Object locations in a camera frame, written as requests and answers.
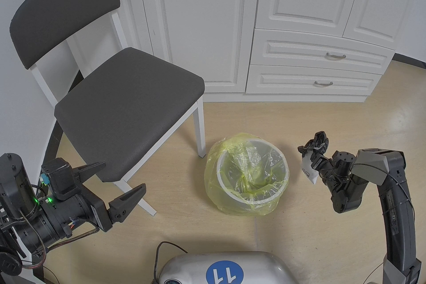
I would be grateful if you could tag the white trash bin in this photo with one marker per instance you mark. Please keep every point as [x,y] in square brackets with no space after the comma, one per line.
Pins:
[263,148]

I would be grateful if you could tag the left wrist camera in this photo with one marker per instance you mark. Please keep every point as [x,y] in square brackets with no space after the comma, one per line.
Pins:
[60,176]

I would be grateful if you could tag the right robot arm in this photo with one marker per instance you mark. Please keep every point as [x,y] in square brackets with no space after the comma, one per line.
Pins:
[396,209]

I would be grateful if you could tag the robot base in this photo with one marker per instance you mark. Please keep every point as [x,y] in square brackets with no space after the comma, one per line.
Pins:
[199,269]

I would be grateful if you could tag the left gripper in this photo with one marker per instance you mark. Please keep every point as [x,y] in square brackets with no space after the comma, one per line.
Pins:
[73,216]

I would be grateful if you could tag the white wardrobe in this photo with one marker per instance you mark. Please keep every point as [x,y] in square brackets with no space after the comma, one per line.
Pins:
[199,9]

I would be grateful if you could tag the white printed wrapper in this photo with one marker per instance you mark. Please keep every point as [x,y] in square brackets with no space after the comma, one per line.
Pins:
[309,172]

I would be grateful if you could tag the yellow plastic bag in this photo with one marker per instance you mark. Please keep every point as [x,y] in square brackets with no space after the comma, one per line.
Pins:
[216,182]

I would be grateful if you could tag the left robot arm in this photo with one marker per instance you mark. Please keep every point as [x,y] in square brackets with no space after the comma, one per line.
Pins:
[13,182]

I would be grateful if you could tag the dark grey white-framed chair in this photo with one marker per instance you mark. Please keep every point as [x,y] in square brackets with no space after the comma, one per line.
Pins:
[133,93]

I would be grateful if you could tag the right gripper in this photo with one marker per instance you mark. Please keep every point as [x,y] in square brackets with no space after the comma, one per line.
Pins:
[322,164]

